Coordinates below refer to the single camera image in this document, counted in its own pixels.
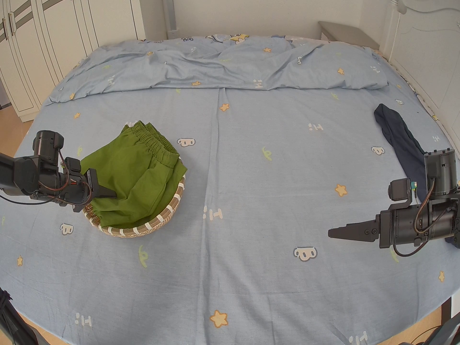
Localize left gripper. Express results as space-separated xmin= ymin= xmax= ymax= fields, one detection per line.
xmin=57 ymin=168 xmax=118 ymax=213

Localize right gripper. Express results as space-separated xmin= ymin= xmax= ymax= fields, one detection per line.
xmin=327 ymin=203 xmax=434 ymax=249

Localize green shorts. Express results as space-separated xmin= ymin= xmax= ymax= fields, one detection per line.
xmin=79 ymin=120 xmax=188 ymax=228

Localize round woven basket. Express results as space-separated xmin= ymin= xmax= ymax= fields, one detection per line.
xmin=81 ymin=173 xmax=187 ymax=239

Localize dark blue garment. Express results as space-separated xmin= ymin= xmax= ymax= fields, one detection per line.
xmin=373 ymin=103 xmax=460 ymax=249

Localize bed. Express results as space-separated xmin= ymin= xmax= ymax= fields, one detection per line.
xmin=0 ymin=0 xmax=460 ymax=345

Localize pale blue quilt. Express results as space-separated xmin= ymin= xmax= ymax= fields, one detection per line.
xmin=44 ymin=33 xmax=391 ymax=105

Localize white wardrobe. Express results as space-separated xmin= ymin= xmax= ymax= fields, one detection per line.
xmin=0 ymin=0 xmax=147 ymax=123

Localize grey bedside table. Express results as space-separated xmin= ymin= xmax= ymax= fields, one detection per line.
xmin=318 ymin=21 xmax=381 ymax=52

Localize white printed pillow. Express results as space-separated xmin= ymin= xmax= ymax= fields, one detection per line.
xmin=177 ymin=33 xmax=252 ymax=45

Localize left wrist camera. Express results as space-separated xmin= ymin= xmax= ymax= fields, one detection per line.
xmin=64 ymin=157 xmax=83 ymax=176

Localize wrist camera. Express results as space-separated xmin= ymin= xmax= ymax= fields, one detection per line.
xmin=387 ymin=178 xmax=418 ymax=211
xmin=64 ymin=157 xmax=83 ymax=176

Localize black cable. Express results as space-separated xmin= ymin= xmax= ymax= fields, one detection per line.
xmin=390 ymin=239 xmax=432 ymax=258
xmin=0 ymin=193 xmax=55 ymax=205

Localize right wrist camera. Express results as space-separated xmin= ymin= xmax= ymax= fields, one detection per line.
xmin=387 ymin=178 xmax=418 ymax=211

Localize grey wall pipe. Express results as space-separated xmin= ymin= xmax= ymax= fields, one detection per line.
xmin=160 ymin=0 xmax=179 ymax=39

